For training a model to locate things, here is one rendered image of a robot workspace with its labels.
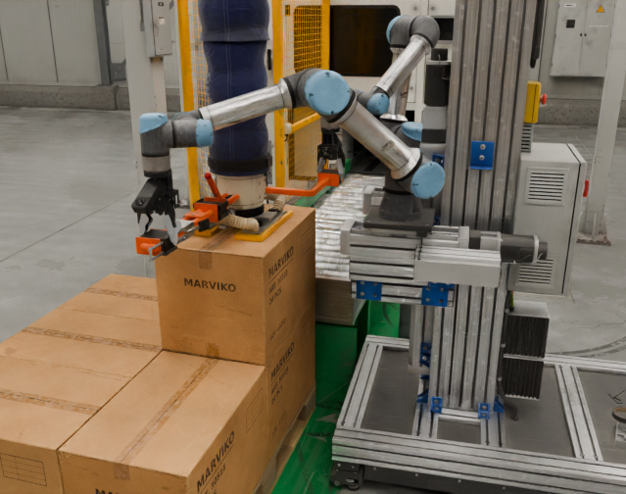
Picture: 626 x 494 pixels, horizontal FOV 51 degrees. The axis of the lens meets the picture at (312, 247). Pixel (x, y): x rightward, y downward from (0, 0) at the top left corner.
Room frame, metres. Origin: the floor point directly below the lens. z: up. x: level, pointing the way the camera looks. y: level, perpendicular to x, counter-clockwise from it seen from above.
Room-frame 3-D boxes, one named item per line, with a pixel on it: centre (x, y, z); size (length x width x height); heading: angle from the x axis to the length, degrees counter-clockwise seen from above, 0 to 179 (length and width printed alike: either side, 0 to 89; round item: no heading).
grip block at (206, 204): (2.08, 0.34, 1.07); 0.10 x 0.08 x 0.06; 73
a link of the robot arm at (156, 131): (1.77, 0.43, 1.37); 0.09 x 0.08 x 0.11; 107
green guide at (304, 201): (4.23, -0.02, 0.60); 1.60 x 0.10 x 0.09; 163
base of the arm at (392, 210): (2.13, -0.30, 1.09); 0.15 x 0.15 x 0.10
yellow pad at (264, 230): (2.30, 0.17, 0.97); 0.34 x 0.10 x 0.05; 163
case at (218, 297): (2.32, 0.26, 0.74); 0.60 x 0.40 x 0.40; 163
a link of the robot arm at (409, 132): (2.62, -0.41, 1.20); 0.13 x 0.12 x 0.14; 38
